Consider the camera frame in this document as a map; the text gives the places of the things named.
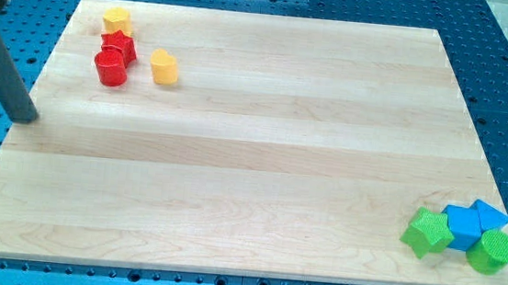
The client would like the red cylinder block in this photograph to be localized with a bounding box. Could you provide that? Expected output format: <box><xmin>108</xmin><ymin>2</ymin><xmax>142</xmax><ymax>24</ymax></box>
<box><xmin>95</xmin><ymin>50</ymin><xmax>127</xmax><ymax>87</ymax></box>

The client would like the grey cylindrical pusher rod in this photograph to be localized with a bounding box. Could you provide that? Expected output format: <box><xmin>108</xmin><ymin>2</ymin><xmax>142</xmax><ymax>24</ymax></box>
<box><xmin>0</xmin><ymin>35</ymin><xmax>38</xmax><ymax>123</ymax></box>

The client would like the green cylinder block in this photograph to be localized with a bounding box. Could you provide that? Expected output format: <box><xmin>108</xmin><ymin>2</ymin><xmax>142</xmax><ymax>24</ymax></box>
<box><xmin>466</xmin><ymin>229</ymin><xmax>508</xmax><ymax>276</ymax></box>

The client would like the green star block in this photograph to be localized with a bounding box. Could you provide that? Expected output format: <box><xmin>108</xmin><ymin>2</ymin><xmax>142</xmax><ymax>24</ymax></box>
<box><xmin>400</xmin><ymin>206</ymin><xmax>455</xmax><ymax>258</ymax></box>

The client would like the yellow hexagon block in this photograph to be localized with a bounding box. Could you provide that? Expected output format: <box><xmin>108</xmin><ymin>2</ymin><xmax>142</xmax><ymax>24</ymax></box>
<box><xmin>102</xmin><ymin>7</ymin><xmax>133</xmax><ymax>37</ymax></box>

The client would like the yellow heart block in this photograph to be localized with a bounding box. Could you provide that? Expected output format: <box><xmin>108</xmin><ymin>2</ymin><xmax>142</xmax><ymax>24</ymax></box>
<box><xmin>150</xmin><ymin>49</ymin><xmax>178</xmax><ymax>86</ymax></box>

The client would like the blue triangle block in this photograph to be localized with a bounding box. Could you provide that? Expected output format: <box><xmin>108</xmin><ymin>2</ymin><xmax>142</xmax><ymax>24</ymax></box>
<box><xmin>470</xmin><ymin>199</ymin><xmax>508</xmax><ymax>232</ymax></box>

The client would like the large wooden board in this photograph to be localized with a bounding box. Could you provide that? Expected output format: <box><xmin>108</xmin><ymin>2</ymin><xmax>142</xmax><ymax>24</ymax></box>
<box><xmin>0</xmin><ymin>0</ymin><xmax>508</xmax><ymax>285</ymax></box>

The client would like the red star block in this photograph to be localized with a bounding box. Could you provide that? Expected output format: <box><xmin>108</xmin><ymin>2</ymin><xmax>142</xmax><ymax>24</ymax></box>
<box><xmin>101</xmin><ymin>30</ymin><xmax>137</xmax><ymax>68</ymax></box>

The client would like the blue cube block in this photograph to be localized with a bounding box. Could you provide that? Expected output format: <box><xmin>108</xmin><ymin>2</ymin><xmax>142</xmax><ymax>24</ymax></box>
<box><xmin>443</xmin><ymin>205</ymin><xmax>481</xmax><ymax>252</ymax></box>

